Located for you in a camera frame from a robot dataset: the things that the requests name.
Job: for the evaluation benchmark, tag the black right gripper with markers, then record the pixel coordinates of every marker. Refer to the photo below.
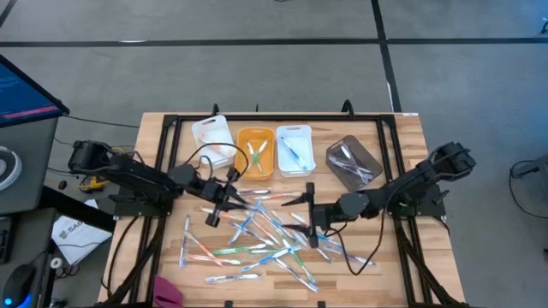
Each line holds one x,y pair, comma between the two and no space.
327,216

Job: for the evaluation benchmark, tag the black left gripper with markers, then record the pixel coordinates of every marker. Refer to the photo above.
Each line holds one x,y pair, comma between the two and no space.
216,192

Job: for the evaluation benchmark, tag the orange toothbrush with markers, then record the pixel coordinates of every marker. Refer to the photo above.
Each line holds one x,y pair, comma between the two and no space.
267,233
297,218
214,259
291,233
214,141
278,196
203,248
210,210

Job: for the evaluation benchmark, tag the blue toothbrush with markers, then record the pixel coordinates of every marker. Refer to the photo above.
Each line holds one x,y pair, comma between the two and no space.
265,259
274,220
286,144
240,231
331,241
303,164

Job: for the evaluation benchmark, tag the green toothbrush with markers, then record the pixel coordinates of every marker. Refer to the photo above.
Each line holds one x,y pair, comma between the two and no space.
252,152
262,149
299,262
267,251
240,249

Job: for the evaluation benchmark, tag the purple toothbrush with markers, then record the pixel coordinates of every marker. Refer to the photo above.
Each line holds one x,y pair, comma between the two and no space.
184,244
257,237
367,174
336,160
232,278
324,256
347,154
297,277
257,192
364,260

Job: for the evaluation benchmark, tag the white plastic bin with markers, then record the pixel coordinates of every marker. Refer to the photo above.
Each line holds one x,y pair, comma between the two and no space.
306,132
205,124

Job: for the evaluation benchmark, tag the grey translucent plastic bin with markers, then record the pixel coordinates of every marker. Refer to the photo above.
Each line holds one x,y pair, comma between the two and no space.
372,164

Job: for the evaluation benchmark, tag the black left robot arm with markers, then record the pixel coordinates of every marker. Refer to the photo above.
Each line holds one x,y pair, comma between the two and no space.
137,175

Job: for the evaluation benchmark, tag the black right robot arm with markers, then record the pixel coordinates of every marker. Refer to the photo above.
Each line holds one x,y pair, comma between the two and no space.
406,184

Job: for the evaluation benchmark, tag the orange plastic bin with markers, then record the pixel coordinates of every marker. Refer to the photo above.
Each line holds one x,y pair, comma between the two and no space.
242,141

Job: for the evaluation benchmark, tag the maroon cloth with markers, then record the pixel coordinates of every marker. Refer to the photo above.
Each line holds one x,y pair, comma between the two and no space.
164,295

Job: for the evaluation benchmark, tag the yellow tool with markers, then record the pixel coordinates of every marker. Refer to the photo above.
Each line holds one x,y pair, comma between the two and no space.
92,185

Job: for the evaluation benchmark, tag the white sticker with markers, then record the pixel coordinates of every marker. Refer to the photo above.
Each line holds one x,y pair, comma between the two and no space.
409,114

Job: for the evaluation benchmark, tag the black desk beam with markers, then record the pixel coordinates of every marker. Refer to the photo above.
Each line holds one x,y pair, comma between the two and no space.
77,209

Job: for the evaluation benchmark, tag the white printed booklet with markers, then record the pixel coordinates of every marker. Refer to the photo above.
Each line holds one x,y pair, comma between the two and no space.
77,239

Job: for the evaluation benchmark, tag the white tape roll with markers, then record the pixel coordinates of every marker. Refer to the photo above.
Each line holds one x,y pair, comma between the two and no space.
56,262

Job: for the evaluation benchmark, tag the grey desk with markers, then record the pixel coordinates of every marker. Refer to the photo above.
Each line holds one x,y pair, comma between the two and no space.
40,141

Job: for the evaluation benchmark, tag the white round device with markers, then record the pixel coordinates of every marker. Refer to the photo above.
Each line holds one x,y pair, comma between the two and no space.
10,171

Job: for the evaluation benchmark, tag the black computer mouse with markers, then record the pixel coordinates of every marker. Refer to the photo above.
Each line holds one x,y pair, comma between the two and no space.
17,282

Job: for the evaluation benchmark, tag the grey equipment base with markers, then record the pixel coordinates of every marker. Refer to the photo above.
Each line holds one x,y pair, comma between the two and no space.
531,169

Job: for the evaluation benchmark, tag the black keyboard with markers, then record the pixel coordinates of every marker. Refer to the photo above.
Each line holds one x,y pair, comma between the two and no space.
4,239

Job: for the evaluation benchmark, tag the computer monitor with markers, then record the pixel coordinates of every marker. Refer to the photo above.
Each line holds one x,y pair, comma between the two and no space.
21,94

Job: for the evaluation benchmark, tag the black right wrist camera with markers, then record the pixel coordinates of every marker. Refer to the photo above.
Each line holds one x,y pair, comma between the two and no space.
313,241

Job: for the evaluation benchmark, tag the black frame clamp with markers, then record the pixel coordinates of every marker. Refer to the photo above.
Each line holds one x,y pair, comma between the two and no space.
347,108
215,110

